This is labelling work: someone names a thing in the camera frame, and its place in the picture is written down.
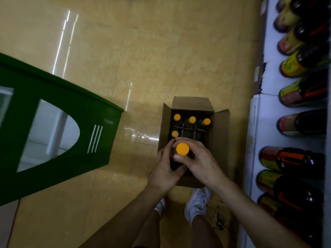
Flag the row of dark sauce bottles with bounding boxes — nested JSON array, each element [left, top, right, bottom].
[[257, 0, 331, 248]]

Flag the green cabinet with glass window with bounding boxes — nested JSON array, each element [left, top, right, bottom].
[[0, 52, 124, 207]]

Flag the person's right forearm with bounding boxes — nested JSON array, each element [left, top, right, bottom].
[[213, 176, 312, 248]]

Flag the person's left hand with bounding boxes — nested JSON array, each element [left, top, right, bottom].
[[147, 139, 187, 195]]

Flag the person's white left shoe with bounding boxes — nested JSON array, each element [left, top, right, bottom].
[[154, 198, 166, 218]]

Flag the brown cardboard box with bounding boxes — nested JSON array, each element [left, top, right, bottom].
[[158, 96, 230, 189]]

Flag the white store shelf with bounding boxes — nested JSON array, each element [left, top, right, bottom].
[[237, 0, 331, 248]]

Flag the person's right hand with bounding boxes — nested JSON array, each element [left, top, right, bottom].
[[172, 137, 228, 190]]

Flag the person's white right shoe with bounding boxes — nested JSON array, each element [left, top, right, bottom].
[[184, 187, 211, 225]]

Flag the person's left forearm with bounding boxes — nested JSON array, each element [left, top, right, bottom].
[[79, 184, 169, 248]]

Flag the person's right leg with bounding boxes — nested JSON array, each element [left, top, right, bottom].
[[191, 214, 224, 248]]

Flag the person's white shoe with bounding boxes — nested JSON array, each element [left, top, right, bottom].
[[184, 187, 211, 225], [154, 198, 166, 218]]

